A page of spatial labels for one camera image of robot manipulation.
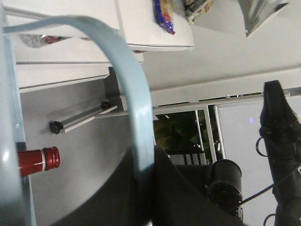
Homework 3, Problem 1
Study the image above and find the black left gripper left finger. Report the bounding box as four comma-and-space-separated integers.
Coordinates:
50, 147, 153, 226

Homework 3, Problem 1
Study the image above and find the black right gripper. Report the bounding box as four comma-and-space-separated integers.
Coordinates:
260, 80, 301, 168

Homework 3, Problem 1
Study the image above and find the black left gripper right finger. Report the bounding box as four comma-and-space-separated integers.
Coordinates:
151, 146, 244, 226

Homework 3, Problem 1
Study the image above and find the red coca-cola aluminium bottle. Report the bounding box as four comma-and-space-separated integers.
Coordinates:
18, 146, 60, 178

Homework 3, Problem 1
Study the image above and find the light blue plastic basket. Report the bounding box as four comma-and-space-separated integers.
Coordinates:
0, 6, 154, 226

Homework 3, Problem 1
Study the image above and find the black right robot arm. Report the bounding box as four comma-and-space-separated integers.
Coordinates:
259, 80, 301, 226

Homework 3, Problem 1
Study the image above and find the green leafy plant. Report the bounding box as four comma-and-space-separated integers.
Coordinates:
153, 108, 222, 164

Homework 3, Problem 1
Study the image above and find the white wheeled rack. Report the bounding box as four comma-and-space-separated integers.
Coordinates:
49, 87, 301, 165

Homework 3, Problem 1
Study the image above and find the rice cracker bag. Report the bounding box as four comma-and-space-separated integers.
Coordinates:
183, 0, 214, 25

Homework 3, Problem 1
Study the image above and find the blue chips bag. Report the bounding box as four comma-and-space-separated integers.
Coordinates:
152, 0, 175, 35

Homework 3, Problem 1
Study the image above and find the black head camera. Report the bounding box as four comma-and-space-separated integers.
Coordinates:
207, 159, 242, 210

